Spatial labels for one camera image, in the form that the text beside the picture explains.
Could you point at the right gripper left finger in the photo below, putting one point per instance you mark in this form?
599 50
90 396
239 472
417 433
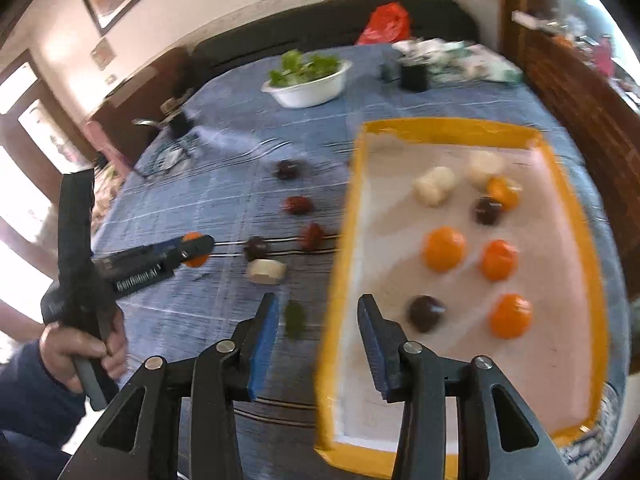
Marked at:
232 370

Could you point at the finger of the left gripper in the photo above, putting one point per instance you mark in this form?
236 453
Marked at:
171 251

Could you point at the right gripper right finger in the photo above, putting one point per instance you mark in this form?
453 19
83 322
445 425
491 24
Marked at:
405 371

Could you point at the dark plum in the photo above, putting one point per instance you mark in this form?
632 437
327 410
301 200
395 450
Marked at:
256 247

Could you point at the red date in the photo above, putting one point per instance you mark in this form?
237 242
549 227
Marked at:
298 205
312 236

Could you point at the dark plum cloth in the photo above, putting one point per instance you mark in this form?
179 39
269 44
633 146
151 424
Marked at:
288 169

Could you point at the dark blue sleeve forearm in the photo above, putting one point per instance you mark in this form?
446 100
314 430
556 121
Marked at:
38 416

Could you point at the person's left hand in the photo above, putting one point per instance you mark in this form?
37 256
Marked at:
59 344

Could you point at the dark plum front tray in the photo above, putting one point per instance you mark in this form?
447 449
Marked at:
425 313

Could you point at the dark plum tray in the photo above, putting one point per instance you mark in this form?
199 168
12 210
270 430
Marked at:
487 211
425 313

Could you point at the green leaf on cloth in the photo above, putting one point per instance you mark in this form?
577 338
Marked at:
295 319

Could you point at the blue plaid tablecloth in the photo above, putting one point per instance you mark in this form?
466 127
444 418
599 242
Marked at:
225 186

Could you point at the yellow rimmed tray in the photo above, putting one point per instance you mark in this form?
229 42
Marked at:
558 366

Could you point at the dark plum far tray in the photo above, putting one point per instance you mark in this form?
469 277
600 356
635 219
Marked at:
487 211

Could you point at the white cylinder piece left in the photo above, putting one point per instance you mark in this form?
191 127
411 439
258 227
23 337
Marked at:
433 188

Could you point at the white cylinder piece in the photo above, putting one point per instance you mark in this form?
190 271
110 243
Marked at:
433 188
484 165

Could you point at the orange with stem far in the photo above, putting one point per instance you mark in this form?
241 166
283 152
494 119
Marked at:
506 191

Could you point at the white cylinder piece far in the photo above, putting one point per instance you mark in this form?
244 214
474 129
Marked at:
484 165

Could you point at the white bowl with greens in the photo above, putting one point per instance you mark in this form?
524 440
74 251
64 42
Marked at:
307 80

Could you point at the small black box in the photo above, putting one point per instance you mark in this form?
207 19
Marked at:
414 77

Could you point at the white green work gloves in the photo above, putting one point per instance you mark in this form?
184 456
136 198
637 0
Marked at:
457 61

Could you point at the red plastic bag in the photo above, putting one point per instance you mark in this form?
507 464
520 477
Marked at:
387 24

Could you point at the brick pattern wooden cabinet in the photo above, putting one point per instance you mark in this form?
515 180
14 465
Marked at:
604 127

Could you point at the black sofa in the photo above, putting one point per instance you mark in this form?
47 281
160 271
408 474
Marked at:
327 24

